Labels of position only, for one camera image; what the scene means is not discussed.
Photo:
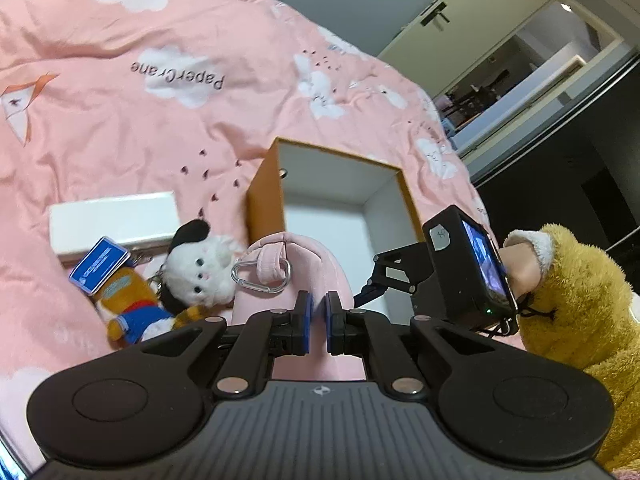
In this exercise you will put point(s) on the silver carabiner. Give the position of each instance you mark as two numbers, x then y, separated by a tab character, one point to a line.
234	274

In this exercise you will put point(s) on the white dog plush black ears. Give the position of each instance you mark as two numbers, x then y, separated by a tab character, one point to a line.
200	265

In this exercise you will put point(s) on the pink cloud printed blanket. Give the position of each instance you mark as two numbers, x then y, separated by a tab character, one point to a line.
150	135

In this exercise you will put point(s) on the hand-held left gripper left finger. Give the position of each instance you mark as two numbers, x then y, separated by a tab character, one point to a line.
306	321

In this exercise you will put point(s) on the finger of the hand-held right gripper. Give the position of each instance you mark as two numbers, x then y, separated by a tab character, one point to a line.
372	294
400	255

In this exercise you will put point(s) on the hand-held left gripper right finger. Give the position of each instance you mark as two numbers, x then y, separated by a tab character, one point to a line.
331	322

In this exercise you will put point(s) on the dark sliding door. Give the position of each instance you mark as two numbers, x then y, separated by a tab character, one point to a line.
550	170

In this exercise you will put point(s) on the pale green door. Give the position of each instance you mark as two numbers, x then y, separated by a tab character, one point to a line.
465	5

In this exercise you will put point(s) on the white flat box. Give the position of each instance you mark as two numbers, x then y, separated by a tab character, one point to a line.
115	220

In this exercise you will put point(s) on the pink fabric pouch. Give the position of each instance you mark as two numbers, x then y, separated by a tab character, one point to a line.
320	270

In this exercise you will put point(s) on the orange box white inside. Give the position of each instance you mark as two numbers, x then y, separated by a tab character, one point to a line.
325	180

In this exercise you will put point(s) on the person's right forearm yellow sleeve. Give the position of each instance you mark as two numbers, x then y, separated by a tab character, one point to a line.
580	310

